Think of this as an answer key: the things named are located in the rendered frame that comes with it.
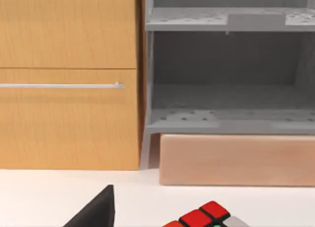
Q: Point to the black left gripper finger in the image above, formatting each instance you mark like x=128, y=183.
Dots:
x=102, y=210

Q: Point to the multicoloured puzzle cube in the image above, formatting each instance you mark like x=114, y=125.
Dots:
x=208, y=214

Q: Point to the wooden cupboard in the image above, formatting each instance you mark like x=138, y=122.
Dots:
x=71, y=79

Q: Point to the pale wooden drawer front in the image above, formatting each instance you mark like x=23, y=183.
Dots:
x=236, y=160

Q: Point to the plain wooden drawer front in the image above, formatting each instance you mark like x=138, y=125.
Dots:
x=66, y=27

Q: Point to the grey pierced shelf unit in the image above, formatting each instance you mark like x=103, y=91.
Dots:
x=229, y=64

